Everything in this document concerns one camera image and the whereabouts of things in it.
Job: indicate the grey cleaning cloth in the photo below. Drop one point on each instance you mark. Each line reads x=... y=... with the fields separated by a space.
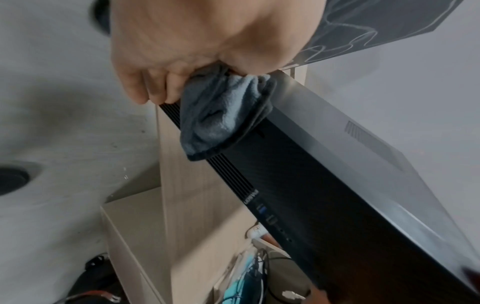
x=217 y=112

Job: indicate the person's left hand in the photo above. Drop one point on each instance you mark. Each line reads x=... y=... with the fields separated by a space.
x=210 y=32

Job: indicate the teal packet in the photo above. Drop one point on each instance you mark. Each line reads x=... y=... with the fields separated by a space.
x=240 y=291

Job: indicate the black backpack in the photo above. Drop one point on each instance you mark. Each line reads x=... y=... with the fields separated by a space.
x=93 y=276

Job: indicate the person's right shoe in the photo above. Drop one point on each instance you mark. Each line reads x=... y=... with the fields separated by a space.
x=11 y=181

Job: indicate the person's right hand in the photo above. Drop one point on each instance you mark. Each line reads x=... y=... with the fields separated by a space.
x=471 y=276

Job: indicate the slim black vented computer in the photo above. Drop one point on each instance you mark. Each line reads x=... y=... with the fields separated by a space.
x=337 y=184

